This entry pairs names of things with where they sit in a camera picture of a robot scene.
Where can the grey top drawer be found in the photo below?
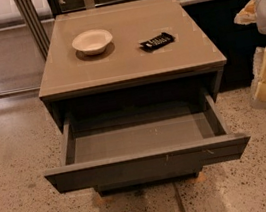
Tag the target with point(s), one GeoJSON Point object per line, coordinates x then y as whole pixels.
{"type": "Point", "coordinates": [144, 144]}

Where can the black remote control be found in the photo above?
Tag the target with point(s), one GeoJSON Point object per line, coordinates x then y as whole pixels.
{"type": "Point", "coordinates": [157, 42]}

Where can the grey bedside cabinet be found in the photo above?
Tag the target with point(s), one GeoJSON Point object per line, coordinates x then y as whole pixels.
{"type": "Point", "coordinates": [79, 86]}

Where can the white ceramic bowl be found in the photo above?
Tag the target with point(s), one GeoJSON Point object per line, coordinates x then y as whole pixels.
{"type": "Point", "coordinates": [92, 42]}

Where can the grey metal frame post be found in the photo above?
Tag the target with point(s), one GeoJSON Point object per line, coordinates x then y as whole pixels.
{"type": "Point", "coordinates": [31, 18]}

